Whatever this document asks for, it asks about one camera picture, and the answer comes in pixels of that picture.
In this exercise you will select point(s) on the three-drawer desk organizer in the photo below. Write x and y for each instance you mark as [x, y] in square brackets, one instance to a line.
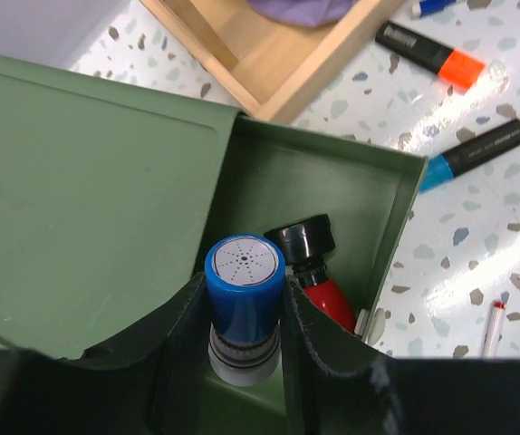
[111, 195]

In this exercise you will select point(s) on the blue highlighter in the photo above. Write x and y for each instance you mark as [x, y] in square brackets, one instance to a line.
[471, 154]

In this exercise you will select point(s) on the red black stamp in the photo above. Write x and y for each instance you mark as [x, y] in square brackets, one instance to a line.
[305, 244]

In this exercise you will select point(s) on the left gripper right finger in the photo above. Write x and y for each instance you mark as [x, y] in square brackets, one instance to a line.
[334, 383]

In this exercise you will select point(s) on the blue cap marker left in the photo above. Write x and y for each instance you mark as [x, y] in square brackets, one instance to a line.
[420, 9]

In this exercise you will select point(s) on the purple t-shirt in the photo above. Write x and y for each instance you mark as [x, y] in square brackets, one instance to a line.
[307, 13]

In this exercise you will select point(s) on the red cap marker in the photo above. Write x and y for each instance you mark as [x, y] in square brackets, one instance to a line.
[493, 329]

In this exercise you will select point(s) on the blue grey stamp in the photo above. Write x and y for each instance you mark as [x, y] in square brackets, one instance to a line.
[245, 278]

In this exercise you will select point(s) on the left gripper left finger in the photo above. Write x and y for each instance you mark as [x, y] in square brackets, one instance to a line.
[146, 379]

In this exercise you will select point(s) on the wooden clothes rack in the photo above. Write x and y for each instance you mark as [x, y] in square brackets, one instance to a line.
[273, 70]

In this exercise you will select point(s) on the orange highlighter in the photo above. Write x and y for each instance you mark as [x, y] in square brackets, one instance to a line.
[447, 63]

